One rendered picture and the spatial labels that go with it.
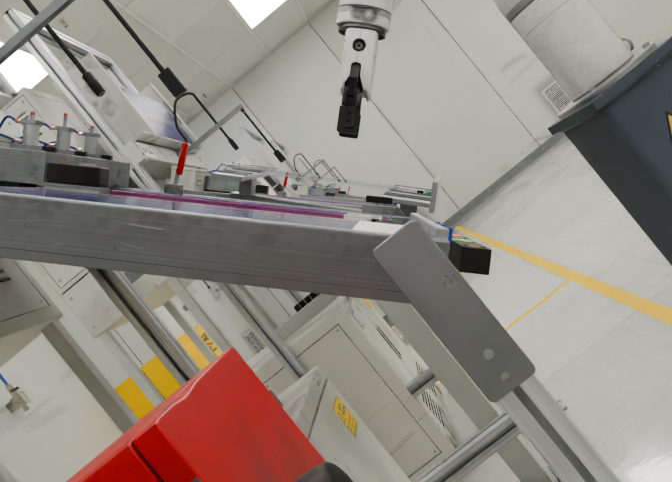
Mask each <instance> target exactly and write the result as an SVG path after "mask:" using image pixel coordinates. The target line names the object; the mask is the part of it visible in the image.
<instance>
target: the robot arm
mask: <svg viewBox="0 0 672 482"><path fill-rule="evenodd" d="M400 1H401V0H340V1H339V8H338V15H337V22H336V25H337V26H338V27H339V28H338V32H339V34H341V35H344V36H345V40H344V47H343V55H342V63H341V75H340V93H341V96H342V103H341V105H343V106H341V105H340V108H339V115H338V122H337V132H339V136H340V137H346V138H353V139H357V138H358V133H359V126H360V119H361V115H360V110H361V102H362V95H363V98H366V101H367V102H368V101H369V100H370V99H371V93H372V85H373V77H374V70H375V63H376V57H377V49H378V41H379V40H383V39H385V36H386V33H388V32H389V28H390V21H391V14H392V10H393V9H395V8H396V7H397V6H398V4H399V3H400ZM493 1H494V3H495V4H496V6H497V8H498V9H499V10H500V12H501V13H502V14H503V16H504V17H505V18H506V19H507V20H508V22H509V23H510V24H511V25H512V27H513V28H514V29H515V30H516V32H517V33H518V34H519V35H520V37H521V38H522V39H523V40H524V42H525V43H526V44H527V45H528V47H529V48H530V49H531V50H532V51H533V53H534V54H535V55H536V56H537V58H538V59H539V60H540V61H541V63H542V64H543V65H544V66H545V68H546V69H547V70H548V71H549V72H550V74H551V75H552V76H553V77H554V79H555V80H556V81H557V82H558V84H559V85H560V86H561V87H562V88H563V90H564V91H565V92H566V93H567V95H568V96H569V97H570V98H571V100H572V101H571V102H570V103H569V104H568V105H567V106H564V105H562V106H561V107H560V108H559V110H560V112H559V113H558V115H557V116H558V117H559V119H560V120H563V119H565V118H567V117H568V116H570V115H571V114H573V113H574V112H576V111H577V110H579V109H580V108H582V107H583V106H585V105H586V104H588V103H589V102H590V101H592V100H593V99H594V98H596V97H597V96H599V95H600V94H601V93H603V92H604V91H605V90H607V89H608V88H609V87H611V86H612V85H613V84H614V83H616V82H617V81H618V80H620V79H621V78H622V77H623V76H625V75H626V74H627V73H628V72H630V71H631V70H632V69H633V68H635V67H636V66H637V65H638V64H639V63H641V62H642V61H643V60H644V59H645V58H646V57H647V56H649V55H650V54H651V53H652V52H653V51H654V50H655V49H656V47H657V46H656V45H655V43H654V42H650V43H649V42H646V43H645V44H643V45H642V48H641V49H639V50H638V51H636V52H635V53H632V50H633V49H634V43H633V41H632V40H631V39H629V38H627V37H625V36H623V37H622V38H621V39H620V37H619V36H618V35H617V34H616V32H615V31H614V30H613V29H612V27H611V26H610V25H609V24H608V23H607V21H606V20H605V19H604V18H603V16H602V15H601V14H600V13H599V11H598V10H597V9H596V8H595V7H594V5H593V4H592V3H591V2H590V0H493Z"/></svg>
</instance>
